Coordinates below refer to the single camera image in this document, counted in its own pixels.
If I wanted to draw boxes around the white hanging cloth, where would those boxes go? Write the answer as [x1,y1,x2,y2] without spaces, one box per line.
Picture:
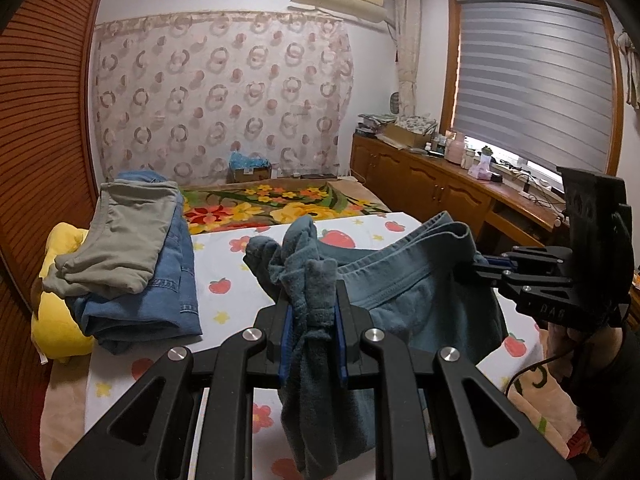
[617,30,640,108]

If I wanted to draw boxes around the grey striped window blind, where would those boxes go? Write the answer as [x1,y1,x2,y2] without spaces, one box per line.
[452,0,621,173]

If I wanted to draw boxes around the teal pants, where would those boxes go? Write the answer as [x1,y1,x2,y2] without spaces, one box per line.
[243,211,508,475]

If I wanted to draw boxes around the pink tissue pack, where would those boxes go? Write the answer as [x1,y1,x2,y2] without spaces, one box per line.
[470,152,496,181]

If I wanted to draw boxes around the pink container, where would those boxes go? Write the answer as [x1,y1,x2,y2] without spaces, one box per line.
[445,132,467,163]

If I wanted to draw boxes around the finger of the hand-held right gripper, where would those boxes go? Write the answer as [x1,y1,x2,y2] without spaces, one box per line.
[484,246,573,267]
[470,261,573,301]

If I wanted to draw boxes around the person's right hand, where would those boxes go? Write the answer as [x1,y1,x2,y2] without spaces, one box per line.
[547,322,581,361]

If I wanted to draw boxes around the louvered wooden wardrobe door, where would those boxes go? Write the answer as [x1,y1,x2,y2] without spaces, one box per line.
[0,0,113,411]

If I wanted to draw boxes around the long wooden cabinet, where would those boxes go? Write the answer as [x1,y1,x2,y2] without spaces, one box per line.
[350,132,568,251]

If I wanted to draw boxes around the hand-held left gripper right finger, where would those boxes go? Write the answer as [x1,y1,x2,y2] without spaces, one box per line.
[332,282,578,480]

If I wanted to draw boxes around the folded olive green pants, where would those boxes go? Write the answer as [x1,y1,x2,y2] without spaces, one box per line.
[42,181,181,297]

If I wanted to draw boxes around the black cable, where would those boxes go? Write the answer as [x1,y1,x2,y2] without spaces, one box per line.
[505,355,576,396]

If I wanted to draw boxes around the person's right forearm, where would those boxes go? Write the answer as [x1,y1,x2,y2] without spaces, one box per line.
[570,310,640,471]

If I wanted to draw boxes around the folded blue denim jeans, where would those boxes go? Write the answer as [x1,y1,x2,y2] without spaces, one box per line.
[75,170,203,356]

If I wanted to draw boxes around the strawberry printed white blanket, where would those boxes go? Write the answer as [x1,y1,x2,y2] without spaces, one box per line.
[82,212,543,480]

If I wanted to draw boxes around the stack of patterned cloths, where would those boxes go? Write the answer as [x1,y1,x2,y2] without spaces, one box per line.
[357,112,438,133]

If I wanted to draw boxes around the ring patterned sheer curtain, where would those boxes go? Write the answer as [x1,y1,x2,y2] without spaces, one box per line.
[94,10,355,186]

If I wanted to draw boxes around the floral brown blanket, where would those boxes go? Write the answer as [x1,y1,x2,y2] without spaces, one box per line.
[177,180,393,236]

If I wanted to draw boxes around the small cardboard box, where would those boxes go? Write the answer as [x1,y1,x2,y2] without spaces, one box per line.
[227,164,273,184]

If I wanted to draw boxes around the open cardboard box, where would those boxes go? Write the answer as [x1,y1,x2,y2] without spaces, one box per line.
[382,122,431,148]

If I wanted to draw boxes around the cream blanket with green print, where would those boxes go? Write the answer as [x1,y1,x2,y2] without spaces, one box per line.
[507,330,596,461]

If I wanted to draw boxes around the blue plastic bag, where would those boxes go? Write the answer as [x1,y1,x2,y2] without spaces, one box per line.
[229,152,271,171]

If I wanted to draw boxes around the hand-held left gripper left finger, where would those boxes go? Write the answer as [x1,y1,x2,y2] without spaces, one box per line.
[51,305,296,480]

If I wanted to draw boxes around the yellow cloth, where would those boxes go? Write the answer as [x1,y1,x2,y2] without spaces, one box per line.
[31,221,96,365]

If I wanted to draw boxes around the cream lace curtain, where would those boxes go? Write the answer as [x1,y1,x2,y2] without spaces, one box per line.
[392,0,418,128]

